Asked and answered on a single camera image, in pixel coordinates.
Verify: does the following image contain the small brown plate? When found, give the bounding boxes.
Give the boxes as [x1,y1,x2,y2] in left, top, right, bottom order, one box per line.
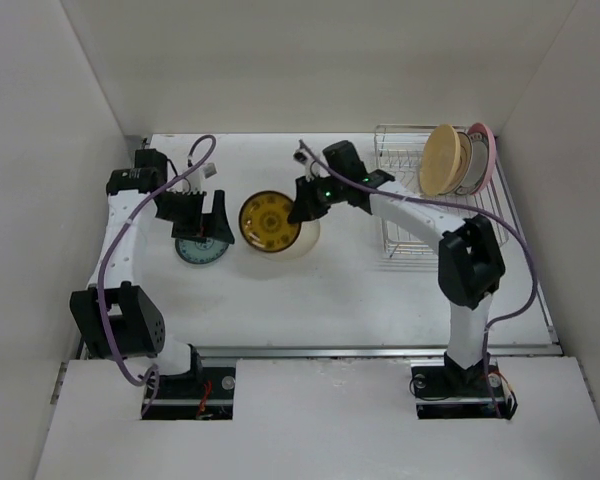
[238,190,301,254]

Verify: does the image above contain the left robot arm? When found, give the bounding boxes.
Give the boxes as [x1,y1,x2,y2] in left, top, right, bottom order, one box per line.
[69,149,235,397]

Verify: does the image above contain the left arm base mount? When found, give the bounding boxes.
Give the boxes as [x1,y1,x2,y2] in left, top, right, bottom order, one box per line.
[141,366,236,421]

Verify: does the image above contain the pink rimmed plate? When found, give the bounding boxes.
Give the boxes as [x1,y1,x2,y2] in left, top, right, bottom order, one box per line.
[459,122,497,195]

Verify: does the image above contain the front aluminium rail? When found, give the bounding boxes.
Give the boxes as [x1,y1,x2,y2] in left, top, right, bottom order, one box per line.
[197,343,564,359]

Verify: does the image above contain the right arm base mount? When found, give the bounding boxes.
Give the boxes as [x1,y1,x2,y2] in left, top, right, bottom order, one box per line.
[409,362,518,420]

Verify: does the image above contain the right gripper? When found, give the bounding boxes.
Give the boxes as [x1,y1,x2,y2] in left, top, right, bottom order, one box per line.
[289,170,348,221]

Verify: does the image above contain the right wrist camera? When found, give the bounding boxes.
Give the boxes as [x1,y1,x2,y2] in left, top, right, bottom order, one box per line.
[293,149,320,181]

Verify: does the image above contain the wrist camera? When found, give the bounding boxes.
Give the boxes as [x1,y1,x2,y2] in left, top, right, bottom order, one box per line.
[293,149,320,181]
[187,162,217,192]

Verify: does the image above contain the cream white plate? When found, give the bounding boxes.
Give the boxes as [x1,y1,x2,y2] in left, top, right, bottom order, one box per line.
[247,220,321,262]

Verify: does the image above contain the white patterned plate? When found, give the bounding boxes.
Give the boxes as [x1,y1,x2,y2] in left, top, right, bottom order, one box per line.
[448,132,473,195]

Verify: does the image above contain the yellow wooden plate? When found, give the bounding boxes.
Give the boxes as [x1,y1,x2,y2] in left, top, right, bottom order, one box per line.
[419,124,460,196]

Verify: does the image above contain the blue floral plate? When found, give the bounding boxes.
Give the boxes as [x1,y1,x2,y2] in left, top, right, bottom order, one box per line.
[175,239,229,266]

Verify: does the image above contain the wire dish rack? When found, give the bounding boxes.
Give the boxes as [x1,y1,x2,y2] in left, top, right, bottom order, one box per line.
[370,125,517,269]

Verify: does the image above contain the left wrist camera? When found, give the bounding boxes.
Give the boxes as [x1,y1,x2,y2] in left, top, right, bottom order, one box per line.
[187,162,217,192]

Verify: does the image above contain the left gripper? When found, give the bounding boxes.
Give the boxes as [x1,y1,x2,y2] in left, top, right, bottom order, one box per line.
[155,188,233,244]

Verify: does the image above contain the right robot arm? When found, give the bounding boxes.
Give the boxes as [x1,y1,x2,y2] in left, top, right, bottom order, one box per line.
[288,141,505,394]

